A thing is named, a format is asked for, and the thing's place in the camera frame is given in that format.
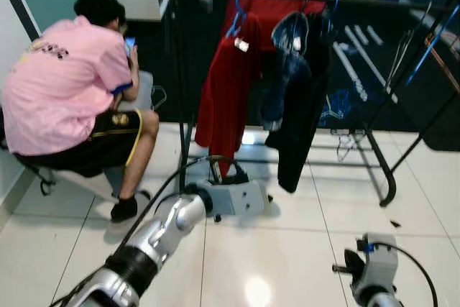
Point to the red shirt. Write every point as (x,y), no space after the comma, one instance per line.
(226,98)

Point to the black hanging garment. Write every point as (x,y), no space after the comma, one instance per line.
(302,141)

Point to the black metal clothes rack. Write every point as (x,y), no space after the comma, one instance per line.
(384,170)

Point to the blue denim jeans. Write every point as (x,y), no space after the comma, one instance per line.
(287,77)

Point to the grey chair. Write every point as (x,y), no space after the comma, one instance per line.
(144,95)

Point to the blue smartphone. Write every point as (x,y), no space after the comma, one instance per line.
(129,45)

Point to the red cloth with yellow print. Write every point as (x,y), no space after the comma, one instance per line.
(273,1)

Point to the person in black shorts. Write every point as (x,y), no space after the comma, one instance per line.
(65,84)

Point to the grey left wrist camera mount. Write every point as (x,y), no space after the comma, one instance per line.
(241,198)

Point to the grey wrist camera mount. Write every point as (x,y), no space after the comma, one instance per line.
(382,264)
(241,198)

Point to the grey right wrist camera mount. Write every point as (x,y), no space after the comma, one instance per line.
(382,264)

